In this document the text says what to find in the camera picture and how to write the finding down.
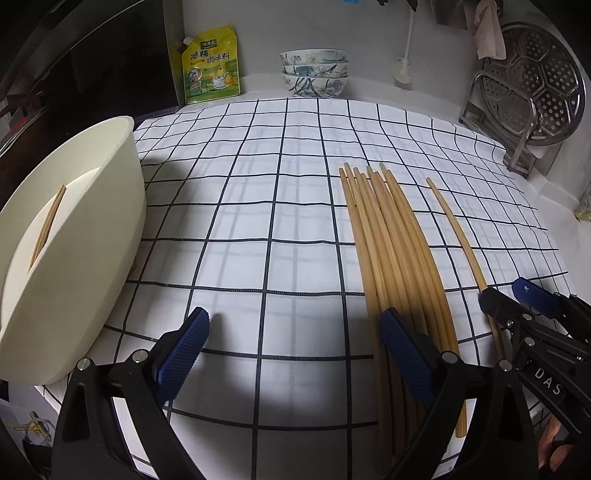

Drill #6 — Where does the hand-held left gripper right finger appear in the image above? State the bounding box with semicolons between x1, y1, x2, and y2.
379;308;541;480

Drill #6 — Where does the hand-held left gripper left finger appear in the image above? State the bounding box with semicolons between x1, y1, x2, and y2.
53;307;211;480

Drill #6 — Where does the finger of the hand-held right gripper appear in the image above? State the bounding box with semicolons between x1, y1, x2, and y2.
512;277;591;340
479;287;591;365

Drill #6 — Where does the tan wooden chopstick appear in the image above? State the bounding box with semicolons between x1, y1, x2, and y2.
28;185;66;273
426;178;506;363

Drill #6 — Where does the bundle of wooden chopsticks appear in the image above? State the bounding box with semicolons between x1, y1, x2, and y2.
338;161;468;464

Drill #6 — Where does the cream plastic container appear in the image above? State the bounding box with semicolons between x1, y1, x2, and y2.
0;115;147;386

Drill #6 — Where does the metal dish rack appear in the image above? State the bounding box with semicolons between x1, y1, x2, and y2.
459;71;548;176

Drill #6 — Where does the white black checked tablecloth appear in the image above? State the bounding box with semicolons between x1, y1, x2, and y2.
34;97;571;480

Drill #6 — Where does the perforated metal steamer plate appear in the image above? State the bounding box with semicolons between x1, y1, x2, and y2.
480;23;587;146

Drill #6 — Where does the pink hanging cloth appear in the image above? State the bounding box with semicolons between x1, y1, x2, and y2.
475;0;506;60

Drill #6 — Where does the yellow seasoning pouch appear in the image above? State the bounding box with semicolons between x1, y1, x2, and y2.
167;25;243;106

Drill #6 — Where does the floral ceramic bowl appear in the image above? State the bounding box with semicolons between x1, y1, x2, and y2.
281;62;350;79
279;48;348;66
283;74;349;99

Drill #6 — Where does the white power plug with cord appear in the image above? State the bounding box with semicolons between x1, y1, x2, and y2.
390;9;414;86

